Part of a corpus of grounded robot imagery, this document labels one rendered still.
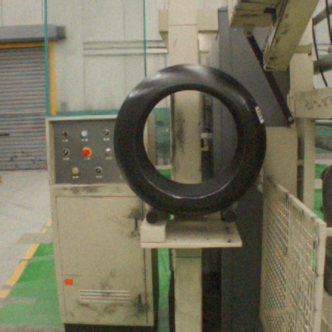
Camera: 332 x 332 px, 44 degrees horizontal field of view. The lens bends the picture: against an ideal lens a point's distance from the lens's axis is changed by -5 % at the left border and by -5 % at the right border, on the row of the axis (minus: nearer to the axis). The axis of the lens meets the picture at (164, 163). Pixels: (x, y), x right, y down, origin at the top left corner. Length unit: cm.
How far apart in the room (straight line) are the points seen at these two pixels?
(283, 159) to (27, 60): 943
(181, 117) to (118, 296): 111
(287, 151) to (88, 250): 120
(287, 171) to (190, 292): 71
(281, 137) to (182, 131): 43
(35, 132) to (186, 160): 901
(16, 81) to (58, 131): 853
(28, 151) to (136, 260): 864
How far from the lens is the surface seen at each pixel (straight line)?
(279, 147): 185
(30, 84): 1079
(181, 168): 189
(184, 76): 150
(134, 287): 242
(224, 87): 150
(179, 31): 191
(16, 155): 1089
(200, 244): 158
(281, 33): 154
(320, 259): 111
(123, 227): 232
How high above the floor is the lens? 127
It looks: 7 degrees down
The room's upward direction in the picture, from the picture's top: 1 degrees counter-clockwise
